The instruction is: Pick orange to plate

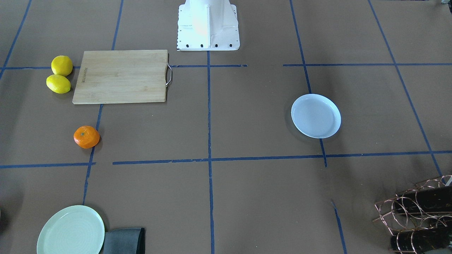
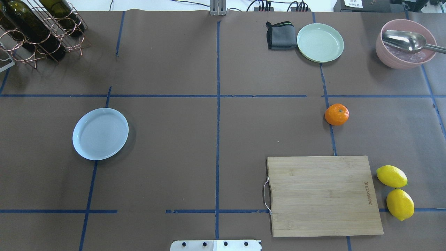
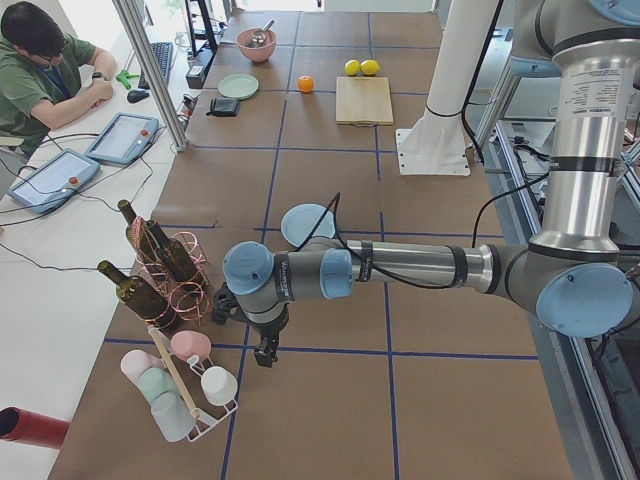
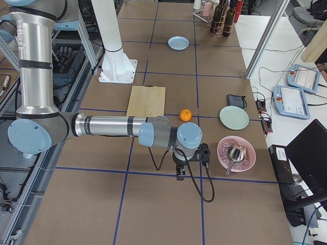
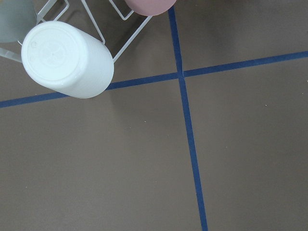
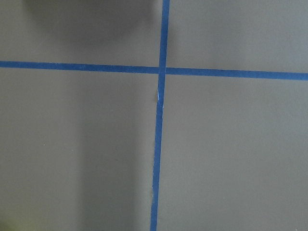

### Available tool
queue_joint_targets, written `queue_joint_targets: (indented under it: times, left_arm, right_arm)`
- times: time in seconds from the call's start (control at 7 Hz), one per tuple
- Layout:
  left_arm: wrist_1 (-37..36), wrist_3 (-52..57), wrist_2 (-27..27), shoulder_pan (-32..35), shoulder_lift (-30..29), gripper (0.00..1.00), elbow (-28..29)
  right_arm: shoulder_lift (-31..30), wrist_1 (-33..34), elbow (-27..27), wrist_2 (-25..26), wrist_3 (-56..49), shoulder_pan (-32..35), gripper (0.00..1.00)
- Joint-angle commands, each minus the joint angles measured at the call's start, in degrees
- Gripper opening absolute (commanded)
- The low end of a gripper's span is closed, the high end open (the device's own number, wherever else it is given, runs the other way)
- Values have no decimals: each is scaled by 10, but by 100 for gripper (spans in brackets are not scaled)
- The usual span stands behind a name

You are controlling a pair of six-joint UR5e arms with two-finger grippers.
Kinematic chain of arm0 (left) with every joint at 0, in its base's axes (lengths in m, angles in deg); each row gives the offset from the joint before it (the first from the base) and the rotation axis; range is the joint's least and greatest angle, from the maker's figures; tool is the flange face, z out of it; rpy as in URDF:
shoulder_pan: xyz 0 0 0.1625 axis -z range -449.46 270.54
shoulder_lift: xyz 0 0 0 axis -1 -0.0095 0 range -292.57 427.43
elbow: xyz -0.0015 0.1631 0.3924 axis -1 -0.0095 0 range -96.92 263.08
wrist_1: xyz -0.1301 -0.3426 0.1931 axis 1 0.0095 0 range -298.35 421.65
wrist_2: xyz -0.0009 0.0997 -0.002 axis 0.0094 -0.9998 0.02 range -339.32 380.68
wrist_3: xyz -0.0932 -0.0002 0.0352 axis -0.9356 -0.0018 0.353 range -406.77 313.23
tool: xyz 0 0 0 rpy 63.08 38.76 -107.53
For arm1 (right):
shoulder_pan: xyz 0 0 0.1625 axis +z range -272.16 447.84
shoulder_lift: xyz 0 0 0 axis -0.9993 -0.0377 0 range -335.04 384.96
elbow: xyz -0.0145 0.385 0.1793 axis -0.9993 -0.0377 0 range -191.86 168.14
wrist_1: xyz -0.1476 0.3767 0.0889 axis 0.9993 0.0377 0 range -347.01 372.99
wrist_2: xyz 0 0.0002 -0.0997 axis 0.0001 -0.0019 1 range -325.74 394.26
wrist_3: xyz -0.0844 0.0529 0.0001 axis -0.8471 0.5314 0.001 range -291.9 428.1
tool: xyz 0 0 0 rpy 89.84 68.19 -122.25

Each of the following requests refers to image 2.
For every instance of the orange mandarin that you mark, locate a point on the orange mandarin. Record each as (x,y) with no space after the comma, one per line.
(337,114)

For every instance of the light blue plate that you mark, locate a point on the light blue plate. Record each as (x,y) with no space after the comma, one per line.
(100,134)

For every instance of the light green plate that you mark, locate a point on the light green plate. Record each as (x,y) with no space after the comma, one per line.
(320,43)

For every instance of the dark grey folded cloth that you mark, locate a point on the dark grey folded cloth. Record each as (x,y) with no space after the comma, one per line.
(281,36)

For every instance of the black power strip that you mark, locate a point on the black power strip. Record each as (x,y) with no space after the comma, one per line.
(278,6)

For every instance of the wooden cutting board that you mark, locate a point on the wooden cutting board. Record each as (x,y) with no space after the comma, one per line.
(318,196)

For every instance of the upper yellow lemon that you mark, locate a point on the upper yellow lemon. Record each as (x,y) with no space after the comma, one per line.
(392,176)

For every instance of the yellow lemon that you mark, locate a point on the yellow lemon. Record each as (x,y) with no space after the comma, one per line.
(400,204)
(392,176)

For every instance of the pink bowl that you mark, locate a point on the pink bowl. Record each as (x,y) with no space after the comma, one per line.
(400,59)

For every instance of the lower yellow lemon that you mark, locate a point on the lower yellow lemon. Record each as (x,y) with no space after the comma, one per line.
(400,204)

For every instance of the large metal spoon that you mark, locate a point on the large metal spoon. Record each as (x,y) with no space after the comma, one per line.
(409,41)

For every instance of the dark green wine bottle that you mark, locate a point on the dark green wine bottle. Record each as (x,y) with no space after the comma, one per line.
(36,32)

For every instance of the grey camera post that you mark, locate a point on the grey camera post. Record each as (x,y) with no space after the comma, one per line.
(218,8)

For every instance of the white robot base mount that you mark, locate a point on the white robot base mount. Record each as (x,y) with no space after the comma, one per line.
(217,245)

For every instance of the copper wire bottle rack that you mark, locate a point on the copper wire bottle rack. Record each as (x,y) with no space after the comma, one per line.
(15,44)

